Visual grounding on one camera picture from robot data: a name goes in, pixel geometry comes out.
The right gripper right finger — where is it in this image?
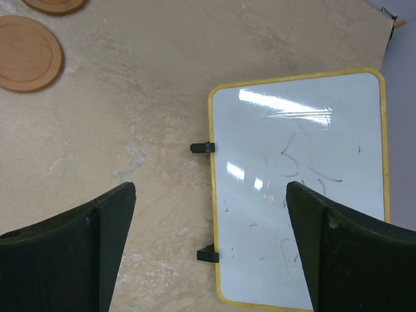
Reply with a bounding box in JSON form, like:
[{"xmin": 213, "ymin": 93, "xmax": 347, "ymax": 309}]
[{"xmin": 286, "ymin": 181, "xmax": 415, "ymax": 311}]

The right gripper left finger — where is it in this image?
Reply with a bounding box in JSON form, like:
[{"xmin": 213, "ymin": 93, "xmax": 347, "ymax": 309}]
[{"xmin": 1, "ymin": 182, "xmax": 136, "ymax": 311}]

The whiteboard with yellow frame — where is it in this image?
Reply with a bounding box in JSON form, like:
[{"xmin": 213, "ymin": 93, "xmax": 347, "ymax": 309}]
[{"xmin": 190, "ymin": 68, "xmax": 391, "ymax": 311}]

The orange wooden coaster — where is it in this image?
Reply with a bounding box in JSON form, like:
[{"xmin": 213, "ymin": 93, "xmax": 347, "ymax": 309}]
[
  {"xmin": 23, "ymin": 0, "xmax": 88, "ymax": 16},
  {"xmin": 1, "ymin": 15, "xmax": 64, "ymax": 92}
]

